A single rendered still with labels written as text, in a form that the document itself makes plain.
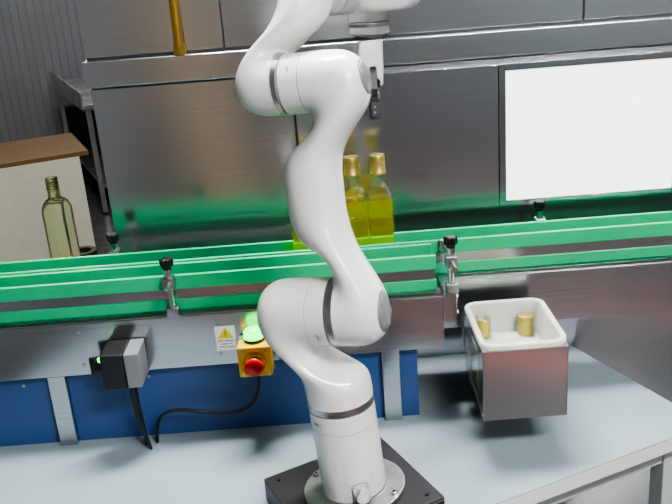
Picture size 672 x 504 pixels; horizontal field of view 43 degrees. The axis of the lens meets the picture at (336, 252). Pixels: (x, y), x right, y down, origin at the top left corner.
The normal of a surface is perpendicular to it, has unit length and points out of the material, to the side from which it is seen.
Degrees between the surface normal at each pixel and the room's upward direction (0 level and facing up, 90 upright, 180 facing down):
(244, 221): 90
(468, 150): 90
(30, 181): 90
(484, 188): 90
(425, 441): 0
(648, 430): 0
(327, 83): 80
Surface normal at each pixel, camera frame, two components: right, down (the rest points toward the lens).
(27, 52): 0.42, 0.28
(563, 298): 0.02, 0.33
